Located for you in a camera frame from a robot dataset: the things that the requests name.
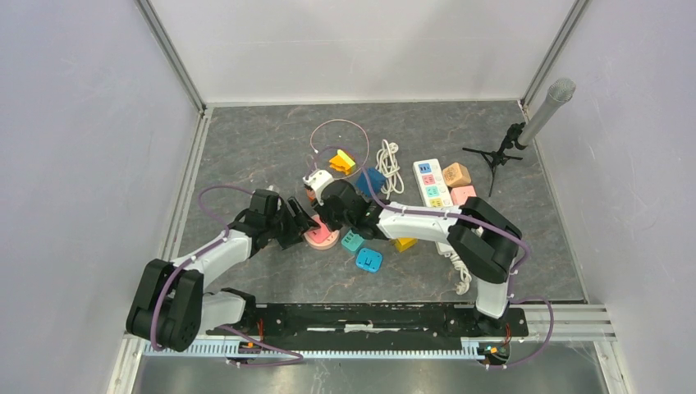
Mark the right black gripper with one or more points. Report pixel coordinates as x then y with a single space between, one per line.
322 213

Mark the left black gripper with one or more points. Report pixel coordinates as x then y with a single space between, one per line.
297 225

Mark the hot pink square plug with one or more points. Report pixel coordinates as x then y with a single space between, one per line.
317 236

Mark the blue cube socket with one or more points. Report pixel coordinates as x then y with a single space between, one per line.
372 178

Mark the blue plug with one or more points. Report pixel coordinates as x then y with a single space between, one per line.
368 260

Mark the yellow cube socket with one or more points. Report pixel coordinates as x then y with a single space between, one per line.
403 244

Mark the beige dragon cube socket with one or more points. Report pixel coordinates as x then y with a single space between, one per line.
456 175

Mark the pink cube socket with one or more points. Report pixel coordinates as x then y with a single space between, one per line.
460 194

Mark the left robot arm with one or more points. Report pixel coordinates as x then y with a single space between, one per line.
171 306

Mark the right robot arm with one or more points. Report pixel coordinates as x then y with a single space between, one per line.
488 244

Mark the pink round socket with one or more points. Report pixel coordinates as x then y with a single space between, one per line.
328 244

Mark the teal power strip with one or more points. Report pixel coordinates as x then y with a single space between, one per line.
352 242

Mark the yellow orange toy block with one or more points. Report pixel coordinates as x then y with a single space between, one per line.
342 162

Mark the white long power strip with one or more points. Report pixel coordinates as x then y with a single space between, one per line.
431 185

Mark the black tripod stand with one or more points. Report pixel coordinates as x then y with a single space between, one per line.
498 158

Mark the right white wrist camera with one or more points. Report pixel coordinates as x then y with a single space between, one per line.
316 182

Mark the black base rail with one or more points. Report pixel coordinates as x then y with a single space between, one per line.
377 326

